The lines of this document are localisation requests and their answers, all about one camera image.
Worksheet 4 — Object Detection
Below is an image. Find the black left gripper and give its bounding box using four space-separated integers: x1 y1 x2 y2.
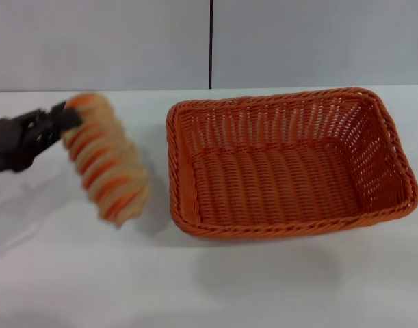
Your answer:
5 100 83 174

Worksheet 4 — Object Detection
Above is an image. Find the orange cream striped bread roll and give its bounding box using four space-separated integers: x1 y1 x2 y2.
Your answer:
62 92 152 230

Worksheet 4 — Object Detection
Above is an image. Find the thin black vertical strip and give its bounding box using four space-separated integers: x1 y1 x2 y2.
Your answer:
208 0 215 91

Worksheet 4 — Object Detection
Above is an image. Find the orange woven plastic basket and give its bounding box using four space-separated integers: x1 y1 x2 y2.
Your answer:
165 87 418 239

